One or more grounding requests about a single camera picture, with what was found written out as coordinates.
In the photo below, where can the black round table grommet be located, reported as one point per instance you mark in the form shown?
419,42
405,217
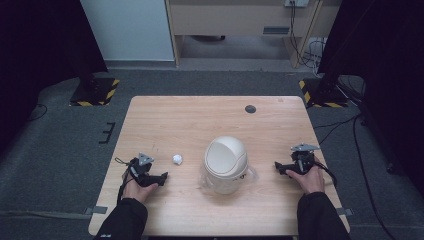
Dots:
250,109

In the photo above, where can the person's right hand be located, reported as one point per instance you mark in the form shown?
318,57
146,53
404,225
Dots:
313,181

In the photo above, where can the grey table bracket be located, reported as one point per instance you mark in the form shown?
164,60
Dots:
97,210
345,211

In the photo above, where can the white swing-lid trash can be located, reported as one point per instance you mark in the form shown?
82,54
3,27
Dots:
225,163

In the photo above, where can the black stand base striped edge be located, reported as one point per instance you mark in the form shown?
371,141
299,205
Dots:
321,95
95,91

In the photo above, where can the black curtain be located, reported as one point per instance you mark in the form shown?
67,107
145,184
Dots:
40,50
383,50

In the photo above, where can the grey power strip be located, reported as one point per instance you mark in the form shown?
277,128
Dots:
296,2

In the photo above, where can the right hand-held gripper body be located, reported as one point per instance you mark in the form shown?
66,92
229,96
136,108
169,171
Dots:
301,161

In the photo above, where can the person's left hand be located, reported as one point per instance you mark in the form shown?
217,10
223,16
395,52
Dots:
135,191

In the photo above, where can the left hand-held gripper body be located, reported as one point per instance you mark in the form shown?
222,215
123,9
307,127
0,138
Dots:
141,166

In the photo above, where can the white paper ball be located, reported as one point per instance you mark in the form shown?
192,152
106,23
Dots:
177,159

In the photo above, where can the white panel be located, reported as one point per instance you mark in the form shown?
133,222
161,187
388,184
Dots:
128,30

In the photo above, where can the clear plastic bin liner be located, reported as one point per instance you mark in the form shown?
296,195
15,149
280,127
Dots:
251,174

